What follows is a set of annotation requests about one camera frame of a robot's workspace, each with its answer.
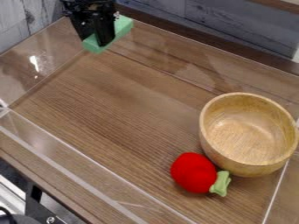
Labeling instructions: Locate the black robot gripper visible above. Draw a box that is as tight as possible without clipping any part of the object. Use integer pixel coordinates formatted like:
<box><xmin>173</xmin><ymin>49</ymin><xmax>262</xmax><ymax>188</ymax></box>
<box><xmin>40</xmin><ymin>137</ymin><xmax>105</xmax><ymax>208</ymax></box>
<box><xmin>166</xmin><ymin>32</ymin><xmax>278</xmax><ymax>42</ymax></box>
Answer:
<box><xmin>60</xmin><ymin>0</ymin><xmax>118</xmax><ymax>46</ymax></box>

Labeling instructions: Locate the green rectangular block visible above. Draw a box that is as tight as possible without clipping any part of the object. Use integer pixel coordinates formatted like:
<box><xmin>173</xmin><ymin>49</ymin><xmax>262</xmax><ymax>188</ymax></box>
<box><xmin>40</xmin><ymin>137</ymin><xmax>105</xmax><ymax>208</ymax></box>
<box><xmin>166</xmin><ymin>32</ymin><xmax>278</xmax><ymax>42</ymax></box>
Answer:
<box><xmin>82</xmin><ymin>15</ymin><xmax>134</xmax><ymax>54</ymax></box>

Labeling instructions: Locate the light wooden bowl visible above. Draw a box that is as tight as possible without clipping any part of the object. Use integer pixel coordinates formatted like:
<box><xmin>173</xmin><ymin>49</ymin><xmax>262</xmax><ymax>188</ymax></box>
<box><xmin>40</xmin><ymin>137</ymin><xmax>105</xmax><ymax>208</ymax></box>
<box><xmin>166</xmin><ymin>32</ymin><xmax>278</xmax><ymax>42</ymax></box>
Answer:
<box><xmin>199</xmin><ymin>92</ymin><xmax>299</xmax><ymax>178</ymax></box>

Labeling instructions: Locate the red plush tomato toy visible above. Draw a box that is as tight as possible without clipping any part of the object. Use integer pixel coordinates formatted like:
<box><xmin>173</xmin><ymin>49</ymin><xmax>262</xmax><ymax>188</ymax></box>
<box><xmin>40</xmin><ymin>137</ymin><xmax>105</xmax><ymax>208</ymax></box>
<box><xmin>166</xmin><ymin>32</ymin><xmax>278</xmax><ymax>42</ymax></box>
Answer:
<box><xmin>171</xmin><ymin>152</ymin><xmax>231</xmax><ymax>197</ymax></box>

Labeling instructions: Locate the black table clamp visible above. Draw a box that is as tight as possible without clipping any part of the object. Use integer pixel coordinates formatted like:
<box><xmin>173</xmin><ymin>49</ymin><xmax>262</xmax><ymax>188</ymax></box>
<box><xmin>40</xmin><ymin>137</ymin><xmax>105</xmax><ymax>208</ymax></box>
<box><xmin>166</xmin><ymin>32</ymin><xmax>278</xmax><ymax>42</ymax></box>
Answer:
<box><xmin>24</xmin><ymin>185</ymin><xmax>67</xmax><ymax>224</ymax></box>

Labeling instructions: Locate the clear acrylic tray wall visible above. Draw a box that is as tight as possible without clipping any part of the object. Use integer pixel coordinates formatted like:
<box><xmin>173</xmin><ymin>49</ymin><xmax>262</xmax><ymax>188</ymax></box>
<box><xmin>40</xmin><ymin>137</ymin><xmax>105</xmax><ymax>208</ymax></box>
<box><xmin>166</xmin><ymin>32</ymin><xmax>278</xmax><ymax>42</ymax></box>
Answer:
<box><xmin>0</xmin><ymin>104</ymin><xmax>197</xmax><ymax>224</ymax></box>

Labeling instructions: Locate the black cable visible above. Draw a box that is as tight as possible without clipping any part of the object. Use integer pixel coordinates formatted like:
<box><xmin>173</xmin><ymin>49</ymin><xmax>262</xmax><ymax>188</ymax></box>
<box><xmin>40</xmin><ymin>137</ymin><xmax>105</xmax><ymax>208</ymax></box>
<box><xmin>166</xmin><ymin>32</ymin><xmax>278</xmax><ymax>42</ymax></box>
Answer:
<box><xmin>0</xmin><ymin>206</ymin><xmax>19</xmax><ymax>224</ymax></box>

